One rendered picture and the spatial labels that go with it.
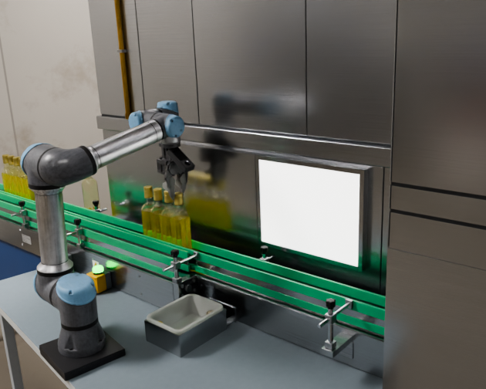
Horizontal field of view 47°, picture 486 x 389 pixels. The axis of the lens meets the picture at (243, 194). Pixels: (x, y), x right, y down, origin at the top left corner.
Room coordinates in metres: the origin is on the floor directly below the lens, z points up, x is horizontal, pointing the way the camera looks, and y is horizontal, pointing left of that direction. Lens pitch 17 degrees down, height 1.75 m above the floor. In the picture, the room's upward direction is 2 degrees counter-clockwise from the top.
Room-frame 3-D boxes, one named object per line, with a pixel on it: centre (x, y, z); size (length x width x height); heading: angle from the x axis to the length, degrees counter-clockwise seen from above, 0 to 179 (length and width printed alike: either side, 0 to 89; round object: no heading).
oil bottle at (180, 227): (2.02, 0.24, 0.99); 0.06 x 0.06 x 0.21; 48
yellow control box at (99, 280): (2.08, 0.60, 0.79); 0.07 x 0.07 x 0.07; 49
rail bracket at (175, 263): (1.84, 0.23, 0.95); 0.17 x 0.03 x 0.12; 139
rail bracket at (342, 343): (1.42, -0.25, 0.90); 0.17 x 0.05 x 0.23; 139
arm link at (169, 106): (2.04, 0.26, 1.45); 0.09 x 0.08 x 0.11; 134
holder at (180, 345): (1.71, 0.19, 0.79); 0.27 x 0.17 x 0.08; 139
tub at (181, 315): (1.69, 0.21, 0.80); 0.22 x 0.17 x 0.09; 139
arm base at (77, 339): (1.61, 0.54, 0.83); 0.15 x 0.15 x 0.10
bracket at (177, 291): (1.86, 0.22, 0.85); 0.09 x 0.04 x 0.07; 139
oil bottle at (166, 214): (2.06, 0.29, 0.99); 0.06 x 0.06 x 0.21; 48
